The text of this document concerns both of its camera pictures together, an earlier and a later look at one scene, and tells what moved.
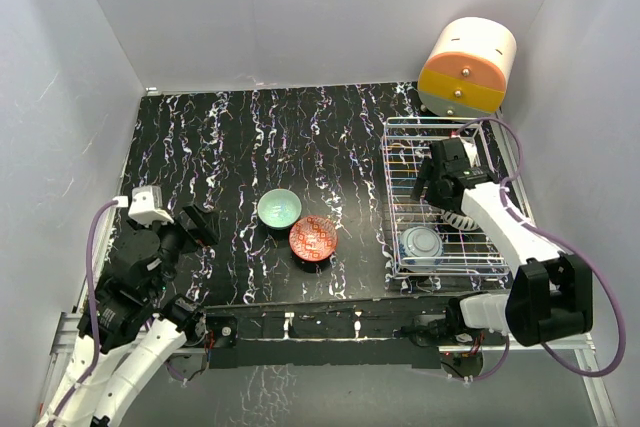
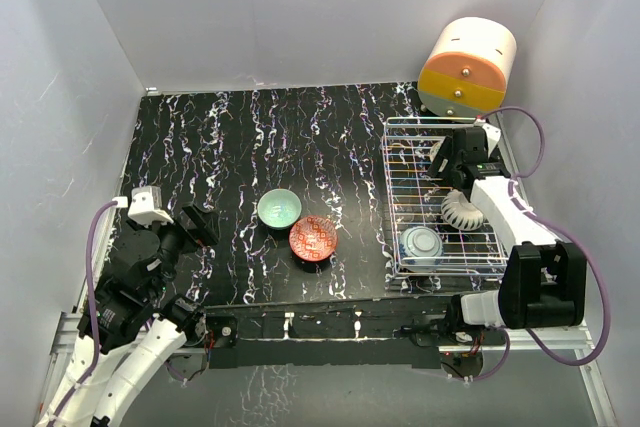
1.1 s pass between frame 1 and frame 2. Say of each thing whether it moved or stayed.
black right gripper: moved
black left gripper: stayed
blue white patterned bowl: stayed
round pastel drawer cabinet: stayed
